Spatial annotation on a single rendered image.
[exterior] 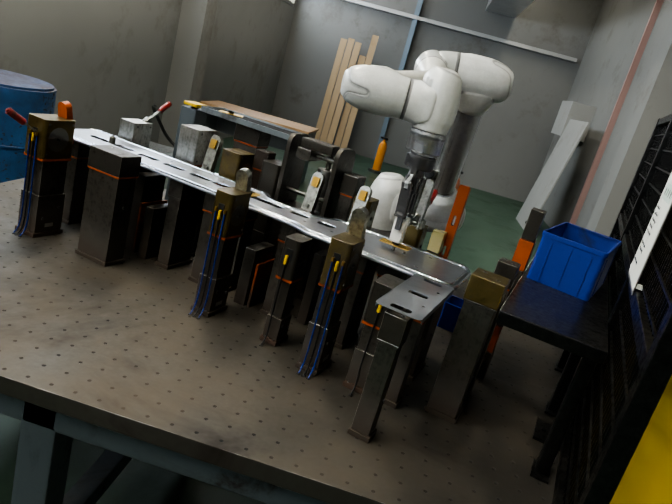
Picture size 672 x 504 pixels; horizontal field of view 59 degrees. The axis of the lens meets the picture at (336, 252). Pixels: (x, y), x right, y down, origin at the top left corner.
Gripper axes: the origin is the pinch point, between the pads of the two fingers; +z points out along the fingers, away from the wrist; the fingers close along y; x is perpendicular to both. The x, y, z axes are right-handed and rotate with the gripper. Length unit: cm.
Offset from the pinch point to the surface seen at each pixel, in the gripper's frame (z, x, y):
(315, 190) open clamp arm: 0.6, -31.7, -12.7
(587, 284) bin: -1.0, 47.9, -8.4
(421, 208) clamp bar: -4.4, 0.6, -14.4
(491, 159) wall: 45, -132, -966
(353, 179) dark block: -5.3, -22.9, -18.0
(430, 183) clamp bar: -11.7, 0.6, -15.6
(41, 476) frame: 59, -39, 70
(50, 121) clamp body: 0, -102, 22
